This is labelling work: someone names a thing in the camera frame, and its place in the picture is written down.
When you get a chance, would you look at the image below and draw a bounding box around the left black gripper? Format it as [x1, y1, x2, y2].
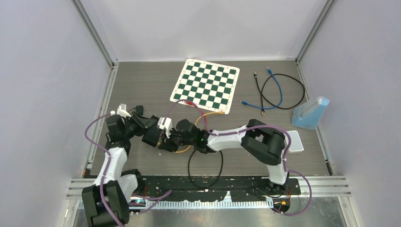
[123, 112, 157, 140]

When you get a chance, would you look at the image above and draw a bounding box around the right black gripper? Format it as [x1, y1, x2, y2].
[159, 125, 196, 151]

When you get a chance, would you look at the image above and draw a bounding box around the black network switch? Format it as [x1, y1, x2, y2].
[141, 124, 161, 147]

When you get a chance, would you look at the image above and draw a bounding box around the long black ethernet cable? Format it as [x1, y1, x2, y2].
[187, 149, 224, 190]

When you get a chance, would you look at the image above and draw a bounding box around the yellow ethernet cable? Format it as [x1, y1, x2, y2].
[158, 111, 226, 154]

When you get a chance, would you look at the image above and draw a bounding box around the black power adapter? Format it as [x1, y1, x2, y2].
[128, 105, 144, 115]

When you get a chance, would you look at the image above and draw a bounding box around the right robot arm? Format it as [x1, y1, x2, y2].
[157, 117, 291, 194]

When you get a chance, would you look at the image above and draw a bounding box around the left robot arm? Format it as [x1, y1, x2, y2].
[81, 111, 159, 227]

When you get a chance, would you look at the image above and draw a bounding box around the green white chessboard mat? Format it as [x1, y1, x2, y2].
[170, 59, 240, 114]

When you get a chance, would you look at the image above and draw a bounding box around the white router box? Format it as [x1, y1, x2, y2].
[285, 131, 304, 153]

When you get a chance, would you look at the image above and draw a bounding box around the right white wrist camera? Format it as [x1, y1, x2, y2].
[157, 117, 173, 139]

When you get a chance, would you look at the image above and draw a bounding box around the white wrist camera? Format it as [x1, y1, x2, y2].
[157, 117, 173, 139]
[110, 104, 132, 118]

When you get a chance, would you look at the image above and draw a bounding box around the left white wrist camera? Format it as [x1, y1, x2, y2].
[110, 104, 132, 118]

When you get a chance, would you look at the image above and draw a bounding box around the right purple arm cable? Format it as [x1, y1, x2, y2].
[164, 99, 313, 217]

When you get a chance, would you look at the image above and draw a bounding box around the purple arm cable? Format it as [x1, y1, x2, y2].
[84, 113, 172, 227]
[164, 99, 313, 217]

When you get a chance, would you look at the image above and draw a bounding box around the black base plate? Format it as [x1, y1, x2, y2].
[135, 175, 301, 202]

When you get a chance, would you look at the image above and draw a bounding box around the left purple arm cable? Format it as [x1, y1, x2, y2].
[84, 113, 172, 227]

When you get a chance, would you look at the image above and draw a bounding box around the short black ethernet cable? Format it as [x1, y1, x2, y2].
[253, 71, 266, 116]

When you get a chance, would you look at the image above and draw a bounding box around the blue ethernet cable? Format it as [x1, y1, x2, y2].
[240, 66, 284, 110]

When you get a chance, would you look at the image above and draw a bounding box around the black looped ethernet cable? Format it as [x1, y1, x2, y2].
[259, 73, 306, 110]

